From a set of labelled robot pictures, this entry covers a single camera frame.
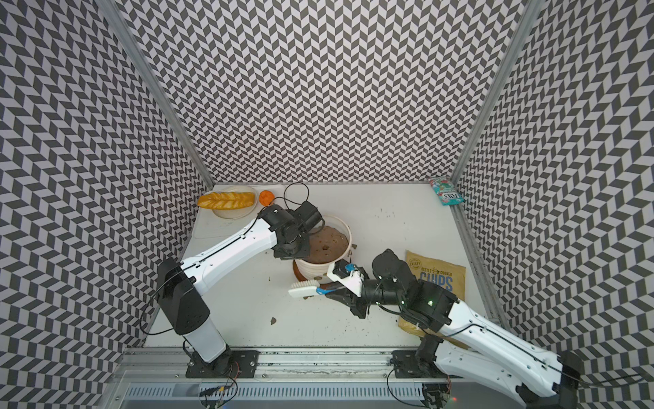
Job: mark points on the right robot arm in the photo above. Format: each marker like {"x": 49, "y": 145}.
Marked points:
{"x": 459, "y": 341}

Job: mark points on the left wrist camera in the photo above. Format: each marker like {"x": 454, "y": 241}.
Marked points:
{"x": 310, "y": 217}

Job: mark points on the aluminium front rail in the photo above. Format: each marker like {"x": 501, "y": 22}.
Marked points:
{"x": 288, "y": 378}

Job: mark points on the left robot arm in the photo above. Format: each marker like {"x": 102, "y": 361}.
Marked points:
{"x": 182, "y": 285}

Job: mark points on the teal snack packet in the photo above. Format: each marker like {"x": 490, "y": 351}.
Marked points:
{"x": 446, "y": 191}

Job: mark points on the white ceramic pot with mud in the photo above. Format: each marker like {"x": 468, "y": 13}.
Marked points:
{"x": 332, "y": 243}

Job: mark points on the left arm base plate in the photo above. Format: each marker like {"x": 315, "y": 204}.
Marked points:
{"x": 231, "y": 363}

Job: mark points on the orange mandarin fruit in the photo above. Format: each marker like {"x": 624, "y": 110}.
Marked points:
{"x": 266, "y": 198}

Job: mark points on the white cutting board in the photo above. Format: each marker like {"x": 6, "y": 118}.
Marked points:
{"x": 209, "y": 226}

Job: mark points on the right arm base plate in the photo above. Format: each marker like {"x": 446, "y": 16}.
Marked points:
{"x": 406, "y": 365}

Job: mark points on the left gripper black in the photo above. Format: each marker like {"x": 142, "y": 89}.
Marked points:
{"x": 279, "y": 252}

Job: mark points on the yellow chips bag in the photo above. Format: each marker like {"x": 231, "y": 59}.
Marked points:
{"x": 450, "y": 276}

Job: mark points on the baguette bread loaf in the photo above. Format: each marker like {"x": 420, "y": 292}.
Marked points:
{"x": 226, "y": 201}

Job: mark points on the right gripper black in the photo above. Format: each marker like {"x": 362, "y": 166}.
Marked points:
{"x": 354, "y": 303}

